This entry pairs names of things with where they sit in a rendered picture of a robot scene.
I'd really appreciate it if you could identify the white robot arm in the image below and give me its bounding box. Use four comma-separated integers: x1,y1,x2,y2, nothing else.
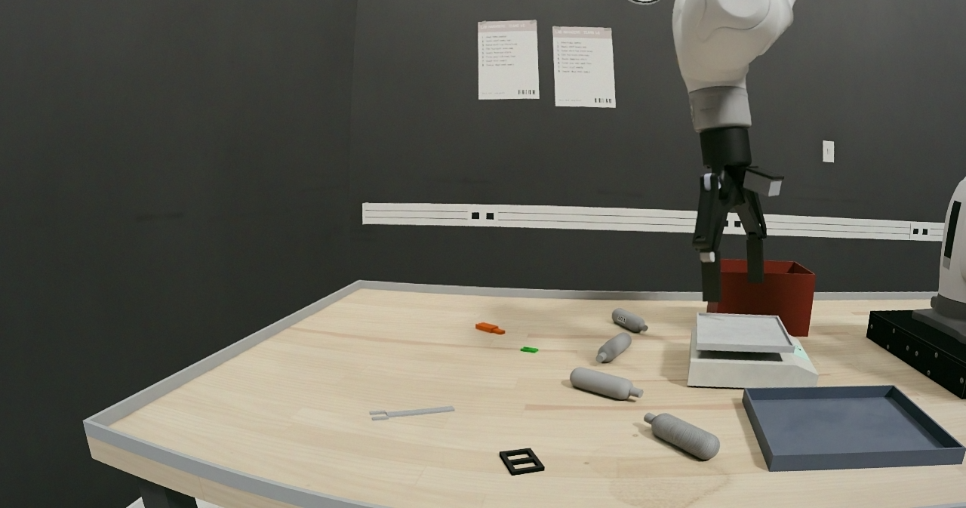
673,0,966,344

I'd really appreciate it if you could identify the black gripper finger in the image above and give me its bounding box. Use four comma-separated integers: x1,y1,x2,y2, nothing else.
734,180,767,282
694,172,740,302

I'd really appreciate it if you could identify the grey table edge trim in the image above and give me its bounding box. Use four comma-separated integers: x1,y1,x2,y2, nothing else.
83,280,938,508

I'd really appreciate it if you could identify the black rectangular buckle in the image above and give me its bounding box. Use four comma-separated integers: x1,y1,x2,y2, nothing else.
499,448,545,476

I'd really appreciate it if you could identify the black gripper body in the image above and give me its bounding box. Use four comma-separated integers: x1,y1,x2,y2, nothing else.
700,128,752,199

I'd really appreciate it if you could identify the white digital scale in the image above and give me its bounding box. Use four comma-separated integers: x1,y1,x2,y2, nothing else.
688,312,819,388

